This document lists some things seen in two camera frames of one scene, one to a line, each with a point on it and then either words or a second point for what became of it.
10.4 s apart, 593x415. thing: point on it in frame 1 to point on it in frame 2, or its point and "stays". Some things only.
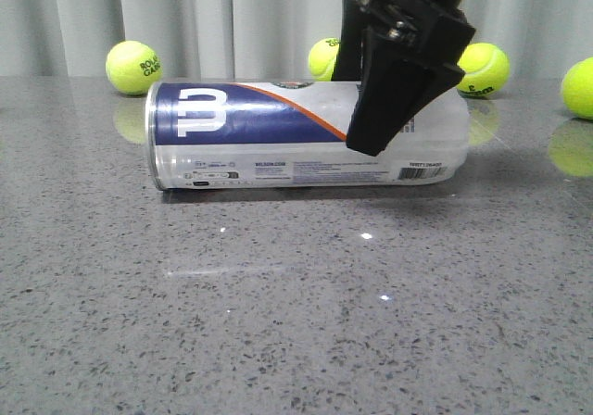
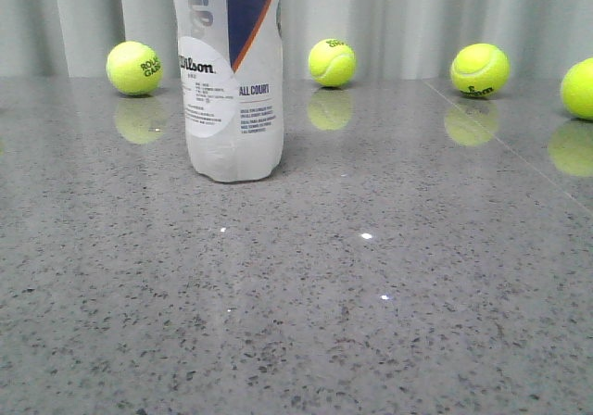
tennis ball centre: x=322 y=56 stays
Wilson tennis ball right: x=486 y=70 stays
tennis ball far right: x=577 y=90 stays
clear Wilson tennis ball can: x=217 y=134 to x=229 y=30
